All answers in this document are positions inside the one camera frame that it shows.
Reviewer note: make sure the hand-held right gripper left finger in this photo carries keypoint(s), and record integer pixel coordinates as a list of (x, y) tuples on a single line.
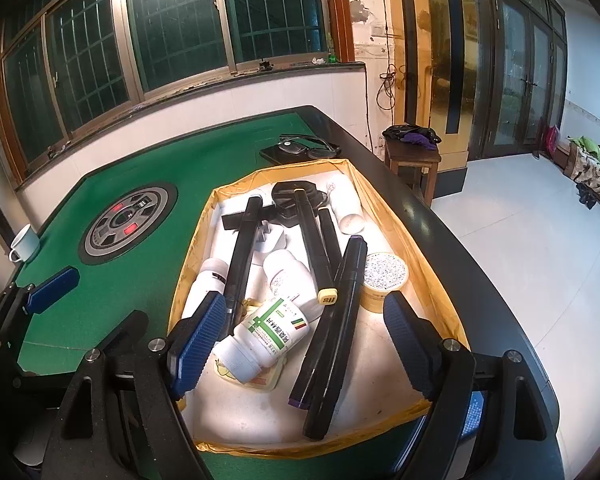
[(200, 345)]

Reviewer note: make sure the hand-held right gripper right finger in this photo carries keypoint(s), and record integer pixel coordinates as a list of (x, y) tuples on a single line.
[(410, 345)]

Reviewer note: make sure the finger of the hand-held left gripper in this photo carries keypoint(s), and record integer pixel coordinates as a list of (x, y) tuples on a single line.
[(115, 332), (55, 290)]

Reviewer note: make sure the yellow cardboard box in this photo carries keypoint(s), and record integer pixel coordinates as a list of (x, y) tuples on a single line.
[(375, 375)]

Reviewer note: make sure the white bottle green label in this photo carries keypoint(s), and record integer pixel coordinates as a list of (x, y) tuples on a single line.
[(265, 340)]

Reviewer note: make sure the round yellow container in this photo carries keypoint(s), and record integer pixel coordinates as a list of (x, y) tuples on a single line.
[(382, 280)]

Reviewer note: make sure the black marker purple cap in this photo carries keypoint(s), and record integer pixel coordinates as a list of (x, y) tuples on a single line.
[(340, 300)]

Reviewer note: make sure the black marker white cap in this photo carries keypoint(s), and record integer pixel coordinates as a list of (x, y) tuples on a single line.
[(245, 260)]

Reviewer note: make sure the white bottle pale label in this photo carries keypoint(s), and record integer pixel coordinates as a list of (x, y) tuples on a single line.
[(292, 280)]

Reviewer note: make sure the black marker yellow cap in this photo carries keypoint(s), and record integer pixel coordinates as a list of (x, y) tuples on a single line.
[(312, 245)]

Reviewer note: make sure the plain white bottle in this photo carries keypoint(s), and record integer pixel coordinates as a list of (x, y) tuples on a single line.
[(347, 210)]

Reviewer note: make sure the white cup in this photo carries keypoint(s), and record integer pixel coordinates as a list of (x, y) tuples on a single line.
[(25, 242)]

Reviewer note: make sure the white bottle red label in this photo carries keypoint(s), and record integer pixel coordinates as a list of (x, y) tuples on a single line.
[(207, 280)]

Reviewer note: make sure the round table centre panel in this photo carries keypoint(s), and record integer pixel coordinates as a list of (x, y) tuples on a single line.
[(127, 222)]

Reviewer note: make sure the white plug adapter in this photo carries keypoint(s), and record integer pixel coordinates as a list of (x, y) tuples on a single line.
[(272, 237)]

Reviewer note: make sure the black round speaker part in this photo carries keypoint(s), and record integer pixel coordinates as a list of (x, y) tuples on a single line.
[(285, 200)]

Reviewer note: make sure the wooden stool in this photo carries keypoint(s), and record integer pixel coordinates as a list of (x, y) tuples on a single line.
[(415, 165)]

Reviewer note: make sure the eyeglasses on black case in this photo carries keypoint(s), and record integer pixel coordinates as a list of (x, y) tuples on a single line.
[(280, 155)]

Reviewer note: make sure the purple black bag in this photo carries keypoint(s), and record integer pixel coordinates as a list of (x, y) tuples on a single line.
[(410, 135)]

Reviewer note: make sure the patterned wooden sofa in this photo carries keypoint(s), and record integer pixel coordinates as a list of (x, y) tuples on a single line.
[(597, 175)]

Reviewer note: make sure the barred window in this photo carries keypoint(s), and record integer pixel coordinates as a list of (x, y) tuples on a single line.
[(180, 35)]

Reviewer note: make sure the gold pillar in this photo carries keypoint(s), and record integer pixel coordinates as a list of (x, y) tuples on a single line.
[(432, 60)]

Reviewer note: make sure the glass double door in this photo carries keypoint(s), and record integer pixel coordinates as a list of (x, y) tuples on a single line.
[(520, 70)]

